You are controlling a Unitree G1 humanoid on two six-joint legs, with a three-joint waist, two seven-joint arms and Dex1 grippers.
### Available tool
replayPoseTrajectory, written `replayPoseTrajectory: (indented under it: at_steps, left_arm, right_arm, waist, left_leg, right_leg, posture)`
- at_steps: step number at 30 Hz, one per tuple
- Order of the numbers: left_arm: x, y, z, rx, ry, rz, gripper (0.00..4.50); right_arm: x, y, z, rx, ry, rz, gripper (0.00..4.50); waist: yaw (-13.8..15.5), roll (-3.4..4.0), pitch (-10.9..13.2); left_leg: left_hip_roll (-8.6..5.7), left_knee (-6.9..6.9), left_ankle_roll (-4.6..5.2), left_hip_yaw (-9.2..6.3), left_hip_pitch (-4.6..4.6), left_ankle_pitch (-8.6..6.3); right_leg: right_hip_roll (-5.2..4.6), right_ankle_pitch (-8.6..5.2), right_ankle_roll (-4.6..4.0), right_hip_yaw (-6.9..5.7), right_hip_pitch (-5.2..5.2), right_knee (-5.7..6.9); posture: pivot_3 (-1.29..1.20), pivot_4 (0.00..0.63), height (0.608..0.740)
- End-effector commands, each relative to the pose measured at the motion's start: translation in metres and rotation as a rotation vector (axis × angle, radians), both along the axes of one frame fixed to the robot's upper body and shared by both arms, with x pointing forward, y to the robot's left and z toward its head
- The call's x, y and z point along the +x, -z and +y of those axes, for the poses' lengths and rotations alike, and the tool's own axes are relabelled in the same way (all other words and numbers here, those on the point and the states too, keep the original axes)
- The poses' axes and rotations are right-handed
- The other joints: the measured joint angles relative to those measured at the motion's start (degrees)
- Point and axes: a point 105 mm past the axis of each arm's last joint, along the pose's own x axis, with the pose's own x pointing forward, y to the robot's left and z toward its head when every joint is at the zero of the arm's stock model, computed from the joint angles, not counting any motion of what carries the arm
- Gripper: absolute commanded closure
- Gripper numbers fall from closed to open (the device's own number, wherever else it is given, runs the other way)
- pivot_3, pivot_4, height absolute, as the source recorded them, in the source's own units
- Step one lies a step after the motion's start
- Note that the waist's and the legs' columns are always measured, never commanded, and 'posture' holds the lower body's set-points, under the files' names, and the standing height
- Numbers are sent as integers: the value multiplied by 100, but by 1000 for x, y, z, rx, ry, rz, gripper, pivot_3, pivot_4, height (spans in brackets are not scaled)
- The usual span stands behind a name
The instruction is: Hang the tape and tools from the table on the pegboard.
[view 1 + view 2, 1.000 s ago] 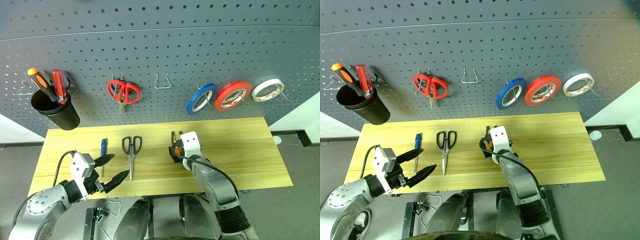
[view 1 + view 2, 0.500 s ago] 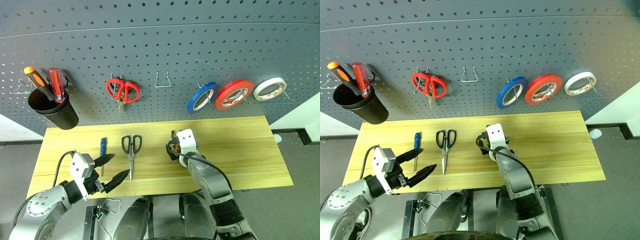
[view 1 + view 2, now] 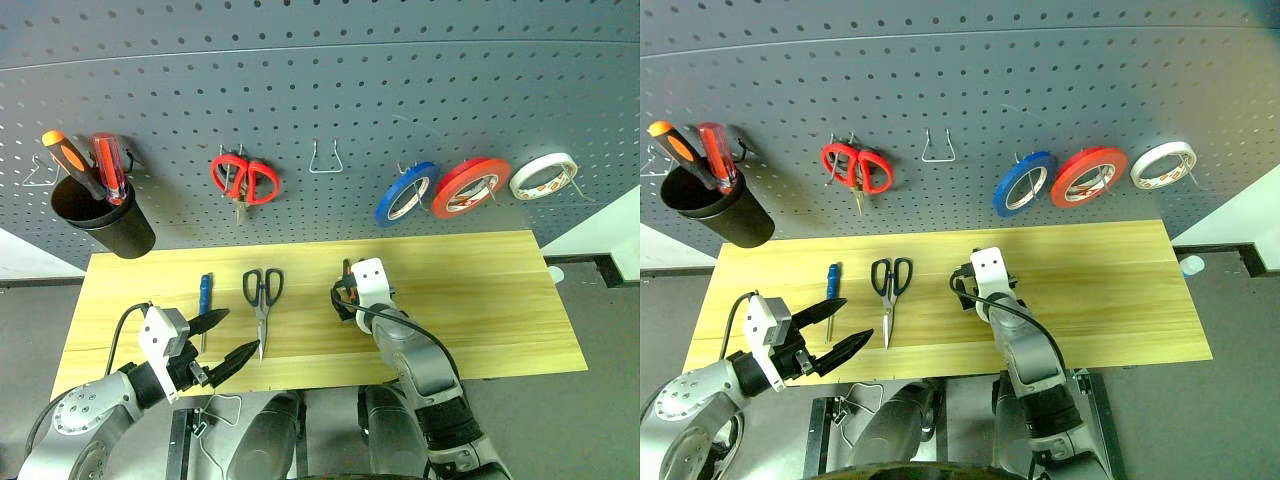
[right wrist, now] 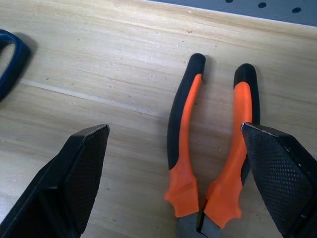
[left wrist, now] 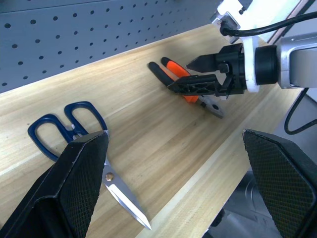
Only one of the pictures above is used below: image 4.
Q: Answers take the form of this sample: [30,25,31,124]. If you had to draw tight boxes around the blue handled scissors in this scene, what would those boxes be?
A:
[0,29,32,102]

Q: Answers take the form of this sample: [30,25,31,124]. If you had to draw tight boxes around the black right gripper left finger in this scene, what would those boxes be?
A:
[0,123,110,238]

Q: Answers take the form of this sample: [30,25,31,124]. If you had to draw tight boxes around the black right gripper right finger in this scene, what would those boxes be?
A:
[240,122,317,238]

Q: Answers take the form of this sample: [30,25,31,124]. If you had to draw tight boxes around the orange and black pliers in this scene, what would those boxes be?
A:
[163,53,261,238]

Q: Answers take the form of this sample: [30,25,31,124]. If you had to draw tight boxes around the grey perforated pegboard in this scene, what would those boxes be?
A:
[141,0,317,27]

